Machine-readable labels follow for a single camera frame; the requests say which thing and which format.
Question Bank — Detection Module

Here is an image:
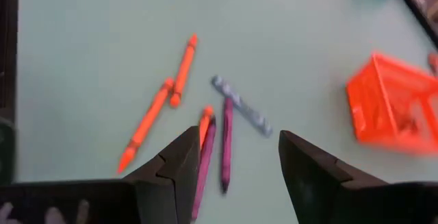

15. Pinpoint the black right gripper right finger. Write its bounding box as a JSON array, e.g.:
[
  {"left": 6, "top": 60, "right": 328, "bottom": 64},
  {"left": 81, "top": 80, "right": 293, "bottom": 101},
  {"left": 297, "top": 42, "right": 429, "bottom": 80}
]
[{"left": 279, "top": 130, "right": 438, "bottom": 224}]

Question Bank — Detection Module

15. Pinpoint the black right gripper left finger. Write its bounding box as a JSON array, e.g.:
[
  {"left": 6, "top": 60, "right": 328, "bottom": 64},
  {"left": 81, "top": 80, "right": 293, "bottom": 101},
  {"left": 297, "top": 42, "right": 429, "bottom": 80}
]
[{"left": 0, "top": 126, "right": 201, "bottom": 224}]

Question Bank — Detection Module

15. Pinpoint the purple crayon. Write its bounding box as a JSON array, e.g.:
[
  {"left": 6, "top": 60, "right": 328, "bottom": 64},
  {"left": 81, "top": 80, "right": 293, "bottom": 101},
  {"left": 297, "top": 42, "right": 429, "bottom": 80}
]
[
  {"left": 190, "top": 115, "right": 218, "bottom": 222},
  {"left": 220, "top": 96, "right": 235, "bottom": 195}
]

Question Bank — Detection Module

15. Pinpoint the blue crayon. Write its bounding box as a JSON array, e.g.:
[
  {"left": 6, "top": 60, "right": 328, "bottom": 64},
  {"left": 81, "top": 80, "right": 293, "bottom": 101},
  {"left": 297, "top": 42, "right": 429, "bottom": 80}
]
[{"left": 210, "top": 75, "right": 274, "bottom": 138}]

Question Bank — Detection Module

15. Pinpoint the orange plastic basket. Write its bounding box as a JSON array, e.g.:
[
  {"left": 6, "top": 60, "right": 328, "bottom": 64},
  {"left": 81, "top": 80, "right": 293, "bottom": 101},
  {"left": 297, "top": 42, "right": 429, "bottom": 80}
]
[{"left": 344, "top": 51, "right": 438, "bottom": 157}]

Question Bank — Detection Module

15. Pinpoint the teal table mat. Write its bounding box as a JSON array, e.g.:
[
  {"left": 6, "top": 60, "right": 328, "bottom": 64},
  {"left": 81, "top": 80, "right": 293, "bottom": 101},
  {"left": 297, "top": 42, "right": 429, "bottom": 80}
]
[{"left": 15, "top": 0, "right": 438, "bottom": 224}]

